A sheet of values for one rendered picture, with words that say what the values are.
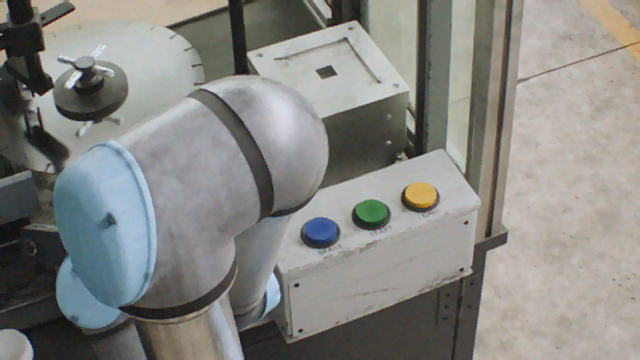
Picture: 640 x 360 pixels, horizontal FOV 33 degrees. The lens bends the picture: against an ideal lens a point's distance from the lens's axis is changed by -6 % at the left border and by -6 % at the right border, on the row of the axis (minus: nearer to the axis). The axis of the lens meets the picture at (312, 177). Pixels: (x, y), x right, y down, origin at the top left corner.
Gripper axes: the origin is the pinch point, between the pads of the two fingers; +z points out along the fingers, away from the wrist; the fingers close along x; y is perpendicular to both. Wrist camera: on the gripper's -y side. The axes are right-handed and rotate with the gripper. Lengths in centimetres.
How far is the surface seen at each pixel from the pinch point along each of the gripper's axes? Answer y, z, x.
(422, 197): 42.6, -7.1, -1.2
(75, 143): -1.5, 2.9, 9.3
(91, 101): 0.9, 8.1, 13.9
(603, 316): 98, 75, -56
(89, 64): 1.2, 8.2, 19.0
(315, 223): 28.5, -8.5, -2.4
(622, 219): 112, 97, -41
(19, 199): -8.8, -7.1, 4.8
